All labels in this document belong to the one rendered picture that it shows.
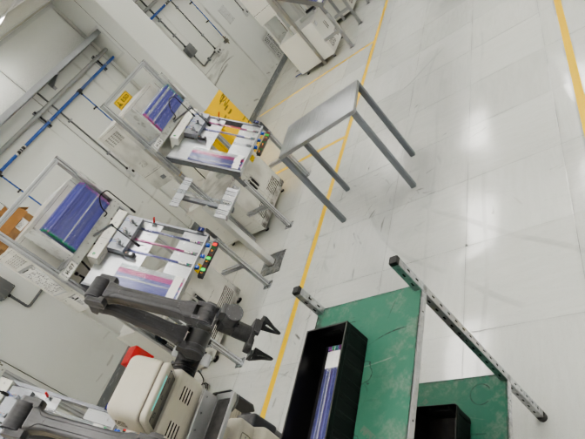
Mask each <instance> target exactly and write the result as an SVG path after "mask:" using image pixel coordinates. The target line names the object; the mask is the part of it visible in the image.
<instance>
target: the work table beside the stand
mask: <svg viewBox="0 0 585 439"><path fill-rule="evenodd" d="M358 93H360V94H361V96H362V97H363V98H364V99H365V100H366V101H367V103H368V104H369V105H370V106H371V108H372V109H373V110H374V112H375V113H376V114H377V115H378V117H379V118H380V119H381V121H382V122H383V123H384V124H385V126H386V127H387V128H388V130H389V131H390V132H391V133H392V134H393V135H394V136H395V138H396V139H397V140H398V141H399V143H400V144H401V145H402V147H403V148H404V149H405V150H406V152H407V153H408V154H409V156H410V157H412V156H414V155H415V152H414V150H413V149H412V147H411V146H410V145H409V144H408V143H407V142H406V140H405V139H404V138H403V137H402V136H401V134H400V133H399V131H398V130H397V129H396V128H395V126H394V125H393V124H392V122H391V121H390V120H389V118H388V117H387V116H386V114H385V113H384V112H383V111H382V110H381V109H380V108H379V106H378V105H377V104H376V102H375V101H374V100H373V98H372V97H371V96H370V95H369V93H368V92H367V91H366V89H365V88H364V87H363V85H362V84H361V83H360V81H359V80H358V79H357V80H355V81H354V82H352V83H351V84H350V85H348V86H347V87H345V88H344V89H342V90H341V91H339V92H338V93H336V94H335V95H333V96H332V97H330V98H329V99H328V100H326V101H325V102H323V103H322V104H320V105H318V106H317V107H316V108H314V109H313V110H311V111H310V112H308V113H307V114H306V115H304V116H303V117H301V118H299V119H298V120H296V121H295V122H294V123H292V124H291V125H289V126H288V128H287V131H286V136H285V139H284V142H283V145H282V147H281V150H280V154H279V159H280V160H281V161H282V162H283V163H284V164H285V165H286V166H287V167H288V168H289V169H290V170H291V171H292V172H293V173H294V174H295V175H296V176H297V177H298V178H299V179H300V180H301V181H302V182H303V184H304V185H305V186H306V187H307V188H308V189H309V190H310V191H311V192H312V193H313V194H314V195H315V196H316V197H317V198H318V199H319V200H320V201H321V202H322V203H323V204H324V205H325V206H326V207H327V208H328V209H329V210H330V211H331V212H332V213H333V214H334V215H335V217H336V218H337V219H338V220H339V221H340V222H341V223H343V222H346V217H345V216H344V215H343V214H342V213H341V212H340V211H339V210H338V209H337V208H336V207H335V206H334V205H333V204H332V203H331V201H330V200H329V199H328V198H327V197H326V196H325V195H324V194H323V193H322V192H321V191H320V190H319V189H318V188H317V187H316V186H315V185H314V184H313V183H312V182H311V181H310V179H309V178H308V177H307V176H306V175H305V174H304V173H303V172H302V171H301V170H300V169H299V168H298V167H297V166H296V165H295V164H294V163H293V162H292V161H291V160H290V159H289V158H288V157H287V156H288V155H290V154H291V153H293V152H295V151H297V150H298V149H299V148H300V147H302V146H304V147H305V148H306V149H307V150H308V151H309V152H310V153H311V154H312V155H313V156H314V157H315V158H316V160H317V161H318V162H319V163H320V164H321V165H322V166H323V167H324V168H325V169H326V171H327V172H328V173H329V174H330V175H331V176H332V177H333V178H334V179H335V180H336V181H337V182H338V184H339V185H340V186H341V187H342V188H343V189H344V190H345V191H346V192H347V191H349V190H350V187H349V185H348V184H347V183H346V182H345V181H344V180H343V179H342V178H341V177H340V176H339V174H338V173H336V172H335V171H334V169H332V167H331V166H330V165H329V164H328V163H327V162H326V161H325V160H324V159H323V158H322V157H321V155H320V154H319V153H318V152H317V151H316V150H315V149H314V148H313V147H312V145H311V144H310V143H309V142H310V141H312V140H314V139H315V138H317V137H318V136H319V135H321V134H323V133H324V132H326V131H328V130H329V129H331V128H333V127H334V126H336V125H337V124H339V123H340V122H342V121H343V120H345V119H346V118H349V117H350V116H352V117H353V119H354V120H355V121H356V122H357V123H358V125H359V126H360V127H361V128H362V130H363V131H364V132H365V133H366V135H367V136H368V137H369V138H370V139H371V140H372V141H373V142H374V144H375V145H376V146H377V147H378V148H379V150H380V151H381V152H382V153H383V155H384V156H385V157H386V158H387V160H388V161H389V162H390V163H391V164H392V166H393V167H394V168H395V169H396V171H397V172H398V173H399V174H400V176H401V177H402V178H403V179H404V180H405V181H406V182H407V183H408V184H409V186H410V187H411V188H414V187H416V183H415V181H414V180H413V179H412V178H411V176H410V175H409V174H408V173H407V171H406V170H405V169H404V168H403V166H402V165H401V164H400V163H399V161H398V160H397V159H396V158H395V157H394V155H393V154H392V153H391V152H390V151H389V150H388V149H387V147H386V146H385V145H384V144H383V142H382V141H381V140H380V138H379V137H378V136H377V135H376V134H375V132H374V131H373V130H372V128H371V127H370V126H369V125H368V124H367V122H366V121H365V120H364V119H363V118H362V117H361V116H360V114H359V113H358V112H357V111H356V106H357V99H358Z"/></svg>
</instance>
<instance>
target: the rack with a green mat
mask: <svg viewBox="0 0 585 439"><path fill-rule="evenodd" d="M388 265H389V266H390V267H391V268H392V269H393V270H394V271H395V272H396V273H397V274H398V275H399V276H400V277H401V278H402V279H403V280H404V281H405V282H406V283H407V284H408V286H409V287H403V288H401V289H397V290H393V291H390V292H386V293H383V294H377V295H374V296H370V297H366V298H363V299H360V300H356V301H350V302H347V303H343V304H340V305H337V306H333V307H327V308H324V307H323V306H322V305H320V304H319V303H318V302H317V301H316V300H315V299H314V298H313V297H312V296H311V295H310V294H309V293H308V292H306V291H305V290H304V289H303V288H302V287H301V286H297V287H294V288H293V291H292V294H293V295H294V296H295V297H296V298H298V299H299V300H300V301H301V302H302V303H304V304H305V305H306V306H307V307H308V308H310V309H311V310H312V311H313V312H314V313H315V314H316V315H318V319H317V322H316V325H315V329H316V328H322V327H325V326H329V325H332V324H336V323H340V322H342V321H349V322H350V323H351V324H352V325H353V326H354V327H356V328H357V329H358V330H359V331H360V332H361V333H362V334H363V335H364V336H365V337H366V338H367V339H368V340H367V345H366V357H365V363H364V368H363V375H362V381H361V387H360V398H359V404H358V409H357V415H356V422H355V428H354V433H353V439H414V429H415V419H416V409H417V407H419V406H430V405H441V404H451V403H456V404H457V405H458V406H459V408H460V409H461V410H462V411H463V412H464V413H465V414H466V415H467V416H468V417H469V418H470V422H471V424H470V435H471V438H470V439H514V438H513V417H512V396H511V392H512V393H513V394H514V395H515V396H516V397H517V398H518V399H519V400H520V401H521V402H522V404H523V405H524V406H525V407H526V408H527V409H528V410H529V411H530V412H531V413H532V414H533V415H534V416H535V417H536V418H537V419H538V420H539V421H540V422H545V421H546V420H547V419H548V416H547V414H546V413H545V412H544V411H543V410H542V409H541V408H540V407H539V406H538V405H537V404H536V403H535V402H534V400H533V399H532V398H531V397H530V396H529V395H528V394H527V393H526V392H525V391H524V390H523V389H522V388H521V386H520V385H519V384H518V383H517V382H516V381H515V380H514V379H513V378H512V377H511V376H510V374H509V373H508V372H507V371H506V370H505V369H504V368H503V367H502V366H501V365H500V364H499V363H498V362H497V361H496V360H495V358H494V357H493V356H492V355H491V354H490V353H489V352H488V351H487V350H486V349H485V348H484V347H483V346H482V345H481V344H480V343H479V342H478V341H477V340H476V339H475V338H474V337H473V336H472V335H471V334H470V333H469V331H468V330H467V329H466V328H465V327H464V326H463V325H462V324H461V323H460V322H459V321H458V320H457V319H456V317H455V316H454V315H453V314H452V313H451V312H450V311H449V310H448V309H447V308H446V307H445V306H444V305H443V303H442V302H441V301H440V300H439V299H438V298H437V297H436V296H435V295H434V294H433V293H432V292H431V291H430V289H429V288H428V287H427V286H426V285H425V284H424V283H423V282H422V281H421V280H420V279H419V278H418V276H417V275H416V274H415V273H414V272H413V271H412V270H411V269H410V268H409V267H408V266H407V265H406V264H405V262H404V261H403V260H402V259H401V258H400V257H399V256H398V255H395V256H392V257H390V258H389V263H388ZM426 304H428V306H430V308H431V309H432V310H433V311H434V312H435V313H436V314H437V315H438V316H439V317H440V318H441V319H442V320H443V321H444V322H445V323H446V324H447V325H448V326H449V327H450V328H451V329H452V330H453V332H454V333H455V334H456V335H457V336H458V337H459V338H460V339H461V340H462V341H463V342H464V343H465V344H466V345H467V346H468V347H469V348H470V349H471V350H472V351H473V352H474V353H475V354H476V356H477V357H478V358H479V359H480V360H481V361H482V362H483V363H484V364H485V365H486V366H487V367H488V368H489V369H490V370H491V371H492V372H493V373H494V375H480V376H473V377H465V378H458V379H450V380H443V381H435V382H421V383H419V379H420V361H421V351H422V342H423V332H424V322H425V312H426Z"/></svg>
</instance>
